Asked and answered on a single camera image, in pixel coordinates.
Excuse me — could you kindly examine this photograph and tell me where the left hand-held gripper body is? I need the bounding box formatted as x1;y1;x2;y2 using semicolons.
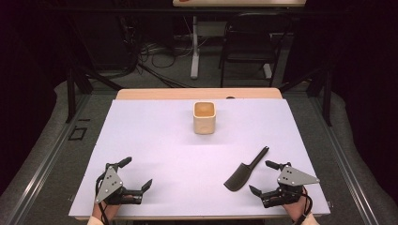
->
95;162;144;206

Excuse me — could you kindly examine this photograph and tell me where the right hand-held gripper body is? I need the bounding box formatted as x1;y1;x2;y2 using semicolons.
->
260;161;321;209

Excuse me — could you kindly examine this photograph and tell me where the black spatula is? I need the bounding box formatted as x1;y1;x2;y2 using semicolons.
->
223;145;270;192

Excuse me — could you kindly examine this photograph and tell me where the square wooden utensil holder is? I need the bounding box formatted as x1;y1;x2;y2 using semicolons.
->
192;100;217;136

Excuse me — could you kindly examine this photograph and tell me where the person's left hand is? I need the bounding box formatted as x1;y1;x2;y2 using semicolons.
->
91;194;139;223

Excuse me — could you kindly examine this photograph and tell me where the person's right hand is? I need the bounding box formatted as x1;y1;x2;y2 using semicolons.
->
268;187;312;223

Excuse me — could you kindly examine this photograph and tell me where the white table mat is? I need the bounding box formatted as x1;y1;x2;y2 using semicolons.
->
68;98;331;218

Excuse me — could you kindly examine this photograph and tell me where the wooden table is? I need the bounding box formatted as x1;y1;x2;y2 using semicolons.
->
68;87;332;221

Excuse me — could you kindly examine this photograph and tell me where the black folding chair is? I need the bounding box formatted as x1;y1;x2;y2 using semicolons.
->
218;12;294;89

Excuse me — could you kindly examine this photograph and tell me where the wooden desk with white legs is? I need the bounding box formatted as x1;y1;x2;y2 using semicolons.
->
172;0;307;81

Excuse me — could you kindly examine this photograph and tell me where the left hand-held gripper cable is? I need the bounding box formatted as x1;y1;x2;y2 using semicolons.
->
95;172;111;225

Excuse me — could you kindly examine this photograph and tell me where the hand-held gripper cable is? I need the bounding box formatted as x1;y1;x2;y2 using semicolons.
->
291;185;314;225
95;172;111;225

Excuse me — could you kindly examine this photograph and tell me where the right hand-held gripper cable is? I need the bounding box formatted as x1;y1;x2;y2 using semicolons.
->
291;185;314;225

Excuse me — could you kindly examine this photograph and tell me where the aluminium floor rail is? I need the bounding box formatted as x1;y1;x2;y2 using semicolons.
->
5;93;92;225
309;97;380;225

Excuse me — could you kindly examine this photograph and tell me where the black metal frame stand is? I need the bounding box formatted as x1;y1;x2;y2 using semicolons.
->
65;67;124;125
279;67;333;128

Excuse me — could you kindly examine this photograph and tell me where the bundle of floor cables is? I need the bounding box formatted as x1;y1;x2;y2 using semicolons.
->
125;18;196;89

